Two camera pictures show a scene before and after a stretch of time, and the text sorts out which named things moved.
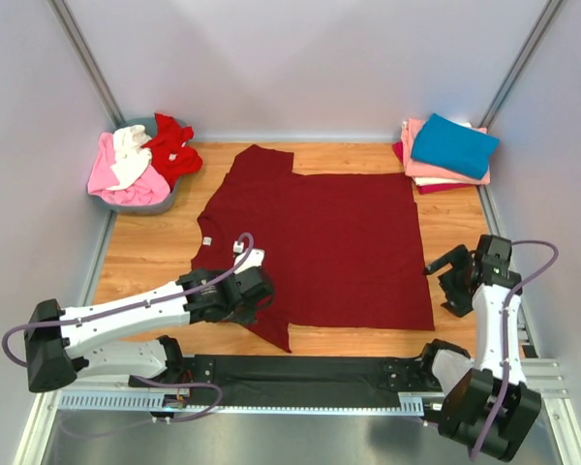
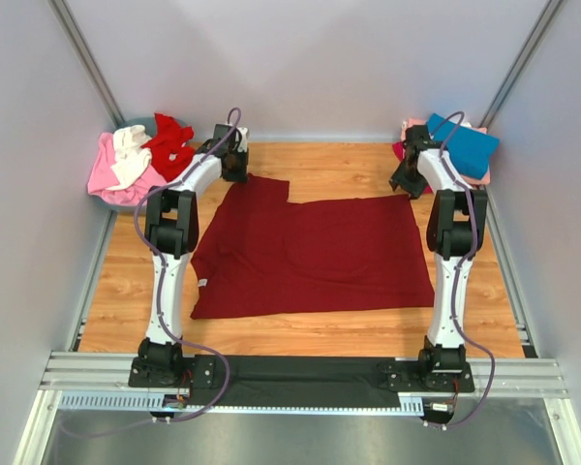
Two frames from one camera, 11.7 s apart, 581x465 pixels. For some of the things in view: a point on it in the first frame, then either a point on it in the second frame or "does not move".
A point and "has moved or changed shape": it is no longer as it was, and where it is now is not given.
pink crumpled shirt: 150,188 does not move
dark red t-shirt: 344,250 has moved or changed shape
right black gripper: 459,259 → 413,190
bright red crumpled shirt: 170,155 does not move
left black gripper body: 245,314 → 238,168
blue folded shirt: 455,145 does not move
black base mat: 308,382 does not move
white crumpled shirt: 131,159 does not move
